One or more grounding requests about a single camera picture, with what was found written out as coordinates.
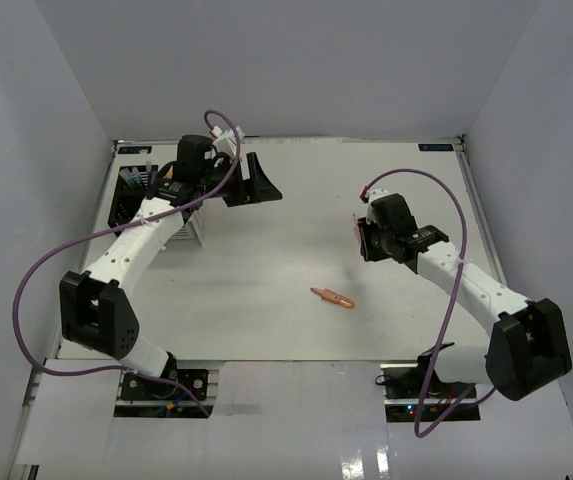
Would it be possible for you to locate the black gel pen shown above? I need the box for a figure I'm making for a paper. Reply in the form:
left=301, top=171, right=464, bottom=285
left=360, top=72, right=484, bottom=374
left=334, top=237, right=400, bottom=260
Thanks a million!
left=119, top=169, right=136, bottom=189

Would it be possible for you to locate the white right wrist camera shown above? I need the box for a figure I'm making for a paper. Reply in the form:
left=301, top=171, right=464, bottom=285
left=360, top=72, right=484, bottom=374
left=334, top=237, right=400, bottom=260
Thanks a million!
left=359, top=186, right=391, bottom=204

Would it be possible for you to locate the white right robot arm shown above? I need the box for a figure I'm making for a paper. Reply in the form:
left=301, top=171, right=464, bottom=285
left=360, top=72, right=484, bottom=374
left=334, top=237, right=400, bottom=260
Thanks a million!
left=357, top=189, right=572, bottom=401

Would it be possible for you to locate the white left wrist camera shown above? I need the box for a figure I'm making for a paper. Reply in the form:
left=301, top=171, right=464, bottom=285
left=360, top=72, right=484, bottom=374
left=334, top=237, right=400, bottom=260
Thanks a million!
left=210, top=126, right=245, bottom=158

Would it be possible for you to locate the orange highlighter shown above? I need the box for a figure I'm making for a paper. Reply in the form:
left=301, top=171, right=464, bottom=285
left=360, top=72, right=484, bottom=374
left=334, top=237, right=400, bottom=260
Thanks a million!
left=310, top=287, right=355, bottom=309

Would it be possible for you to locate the white slotted organizer box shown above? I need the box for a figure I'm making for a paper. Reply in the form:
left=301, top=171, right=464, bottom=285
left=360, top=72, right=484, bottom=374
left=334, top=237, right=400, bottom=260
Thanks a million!
left=170, top=208, right=205, bottom=246

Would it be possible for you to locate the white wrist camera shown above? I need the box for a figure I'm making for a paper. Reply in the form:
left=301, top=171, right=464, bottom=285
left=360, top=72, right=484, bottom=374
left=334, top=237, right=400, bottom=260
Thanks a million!
left=210, top=126, right=245, bottom=158
left=359, top=186, right=391, bottom=204

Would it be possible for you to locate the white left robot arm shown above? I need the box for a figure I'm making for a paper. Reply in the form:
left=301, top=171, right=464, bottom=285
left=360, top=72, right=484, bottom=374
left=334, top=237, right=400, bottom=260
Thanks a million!
left=59, top=135, right=283, bottom=399

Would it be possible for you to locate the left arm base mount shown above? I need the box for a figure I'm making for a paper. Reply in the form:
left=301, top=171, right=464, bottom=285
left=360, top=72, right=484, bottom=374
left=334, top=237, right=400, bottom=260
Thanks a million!
left=114, top=368, right=216, bottom=419

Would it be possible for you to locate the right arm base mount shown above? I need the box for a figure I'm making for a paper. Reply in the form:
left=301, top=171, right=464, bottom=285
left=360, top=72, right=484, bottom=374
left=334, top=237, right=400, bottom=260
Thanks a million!
left=375, top=342, right=482, bottom=424

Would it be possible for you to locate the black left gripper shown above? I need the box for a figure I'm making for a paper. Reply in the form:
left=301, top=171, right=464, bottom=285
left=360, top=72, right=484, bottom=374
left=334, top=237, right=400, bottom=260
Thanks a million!
left=199, top=153, right=283, bottom=208

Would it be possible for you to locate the green gel pen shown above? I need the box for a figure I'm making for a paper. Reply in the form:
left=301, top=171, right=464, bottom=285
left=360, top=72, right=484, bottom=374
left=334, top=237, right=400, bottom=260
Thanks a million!
left=131, top=167, right=144, bottom=186

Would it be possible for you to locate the pink highlighter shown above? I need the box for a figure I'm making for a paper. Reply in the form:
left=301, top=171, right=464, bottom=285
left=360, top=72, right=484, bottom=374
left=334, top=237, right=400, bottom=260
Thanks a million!
left=352, top=213, right=360, bottom=242

